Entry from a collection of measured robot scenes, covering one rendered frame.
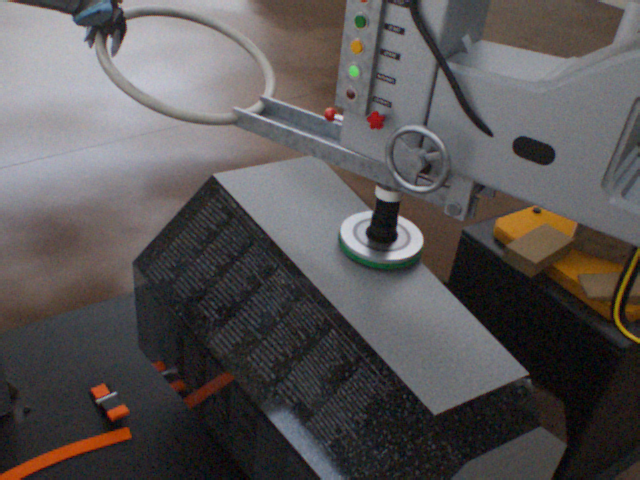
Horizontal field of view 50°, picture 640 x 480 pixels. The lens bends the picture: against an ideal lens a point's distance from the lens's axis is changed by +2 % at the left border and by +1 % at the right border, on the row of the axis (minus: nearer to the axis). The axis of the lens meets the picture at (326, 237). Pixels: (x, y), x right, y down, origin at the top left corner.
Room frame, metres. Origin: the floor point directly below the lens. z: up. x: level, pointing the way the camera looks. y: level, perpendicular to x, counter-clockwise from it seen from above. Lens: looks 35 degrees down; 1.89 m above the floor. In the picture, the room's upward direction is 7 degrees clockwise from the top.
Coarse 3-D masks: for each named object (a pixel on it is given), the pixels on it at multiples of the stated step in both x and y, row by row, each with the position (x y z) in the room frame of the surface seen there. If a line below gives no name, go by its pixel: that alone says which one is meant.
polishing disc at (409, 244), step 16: (352, 224) 1.45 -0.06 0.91; (368, 224) 1.46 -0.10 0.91; (400, 224) 1.48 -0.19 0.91; (352, 240) 1.38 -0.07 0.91; (368, 240) 1.39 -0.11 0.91; (400, 240) 1.41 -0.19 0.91; (416, 240) 1.42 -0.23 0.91; (368, 256) 1.32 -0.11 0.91; (384, 256) 1.33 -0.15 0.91; (400, 256) 1.34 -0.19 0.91
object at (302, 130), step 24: (264, 96) 1.70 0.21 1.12; (240, 120) 1.59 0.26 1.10; (264, 120) 1.55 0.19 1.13; (288, 120) 1.65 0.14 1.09; (312, 120) 1.61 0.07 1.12; (288, 144) 1.51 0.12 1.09; (312, 144) 1.47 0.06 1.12; (336, 144) 1.45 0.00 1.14; (360, 168) 1.40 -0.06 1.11; (384, 168) 1.37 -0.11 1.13; (432, 168) 1.43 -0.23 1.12; (408, 192) 1.33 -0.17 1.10; (432, 192) 1.30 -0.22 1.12; (480, 192) 1.36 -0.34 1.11
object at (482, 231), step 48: (480, 240) 1.71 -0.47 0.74; (480, 288) 1.67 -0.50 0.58; (528, 288) 1.54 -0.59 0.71; (528, 336) 1.51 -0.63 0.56; (576, 336) 1.40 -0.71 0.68; (624, 336) 1.35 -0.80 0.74; (576, 384) 1.36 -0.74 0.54; (624, 384) 1.37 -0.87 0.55; (576, 432) 1.32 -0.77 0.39; (624, 432) 1.49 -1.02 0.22
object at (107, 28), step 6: (114, 0) 1.72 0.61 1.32; (114, 6) 1.74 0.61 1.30; (120, 6) 1.75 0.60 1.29; (114, 12) 1.72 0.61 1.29; (120, 12) 1.73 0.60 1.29; (114, 18) 1.69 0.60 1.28; (120, 18) 1.74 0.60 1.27; (102, 24) 1.68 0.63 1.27; (108, 24) 1.68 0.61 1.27; (114, 24) 1.69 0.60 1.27; (96, 30) 1.69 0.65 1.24; (102, 30) 1.69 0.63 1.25; (108, 30) 1.69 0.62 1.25; (114, 30) 1.70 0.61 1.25
